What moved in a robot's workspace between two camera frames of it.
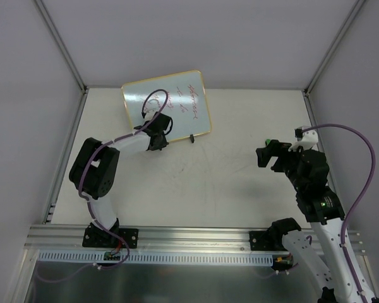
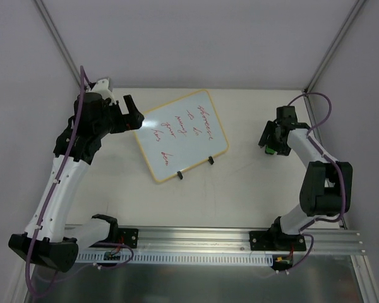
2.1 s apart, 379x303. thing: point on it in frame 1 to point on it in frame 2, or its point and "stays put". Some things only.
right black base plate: [270, 240] stays put
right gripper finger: [264, 156] to [282, 147]
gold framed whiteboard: [180, 97] to [180, 134]
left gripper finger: [163, 142] to [134, 121]
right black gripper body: [272, 154] to [274, 139]
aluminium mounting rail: [54, 237] stays put
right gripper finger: [275, 146] to [268, 129]
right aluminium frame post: [311, 84] stays put
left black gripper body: [158, 139] to [120, 117]
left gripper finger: [154, 146] to [131, 105]
